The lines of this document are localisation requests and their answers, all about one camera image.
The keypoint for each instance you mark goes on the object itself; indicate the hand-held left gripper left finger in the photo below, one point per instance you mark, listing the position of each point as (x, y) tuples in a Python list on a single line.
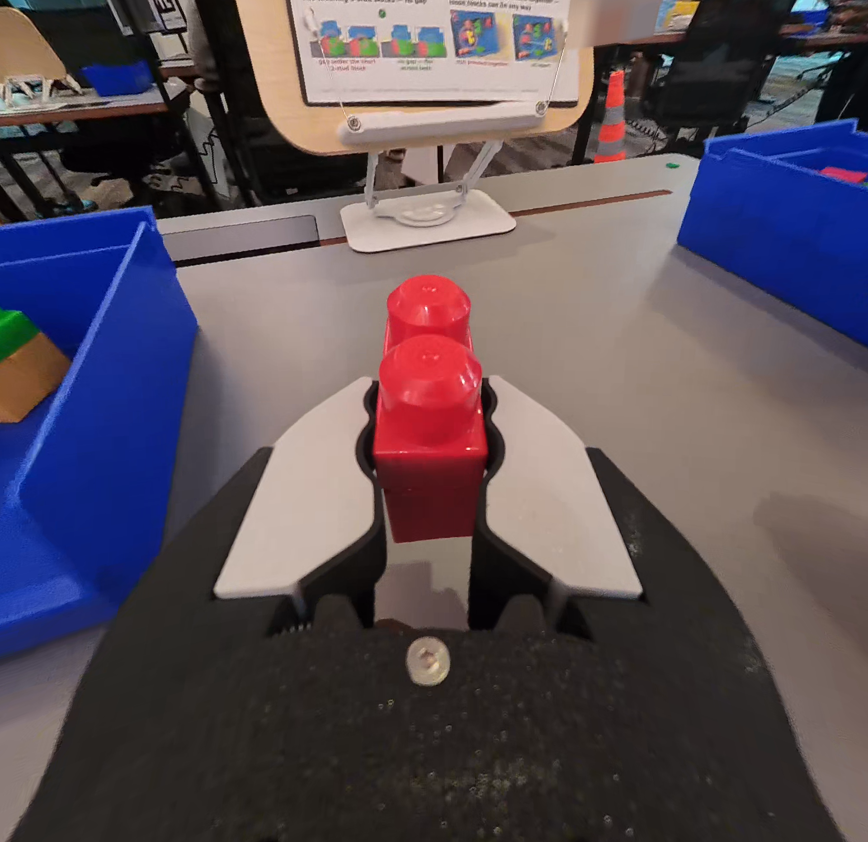
[(301, 510)]

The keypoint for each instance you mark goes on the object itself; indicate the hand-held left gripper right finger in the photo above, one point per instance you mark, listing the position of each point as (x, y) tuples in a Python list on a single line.
[(559, 510)]

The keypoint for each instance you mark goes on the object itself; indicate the red double toy block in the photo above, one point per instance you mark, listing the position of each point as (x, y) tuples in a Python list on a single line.
[(431, 462)]

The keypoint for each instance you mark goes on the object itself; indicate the blue plastic bin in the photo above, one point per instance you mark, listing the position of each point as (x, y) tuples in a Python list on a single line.
[(773, 232), (122, 422)]

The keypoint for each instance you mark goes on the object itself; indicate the pile of colourful toy blocks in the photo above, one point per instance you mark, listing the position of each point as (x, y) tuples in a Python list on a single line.
[(27, 367)]

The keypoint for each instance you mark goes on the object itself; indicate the white document stand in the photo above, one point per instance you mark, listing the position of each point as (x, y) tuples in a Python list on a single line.
[(427, 225)]

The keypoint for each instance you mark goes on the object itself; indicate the orange traffic cone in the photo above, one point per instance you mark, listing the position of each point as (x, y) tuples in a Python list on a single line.
[(613, 123)]

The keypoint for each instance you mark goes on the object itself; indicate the wooden clipboard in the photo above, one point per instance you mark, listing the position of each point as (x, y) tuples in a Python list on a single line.
[(258, 82)]

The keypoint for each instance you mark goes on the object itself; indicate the small blue tray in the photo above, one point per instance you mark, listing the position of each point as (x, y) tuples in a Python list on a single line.
[(118, 78)]

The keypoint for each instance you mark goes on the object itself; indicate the printed instruction sheet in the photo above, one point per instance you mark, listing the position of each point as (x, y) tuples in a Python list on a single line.
[(421, 35)]

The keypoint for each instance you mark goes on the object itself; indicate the black office chair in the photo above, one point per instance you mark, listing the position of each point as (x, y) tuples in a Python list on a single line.
[(733, 49)]

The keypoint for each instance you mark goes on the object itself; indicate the tan moulded chair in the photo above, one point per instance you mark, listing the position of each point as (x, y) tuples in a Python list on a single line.
[(27, 49)]

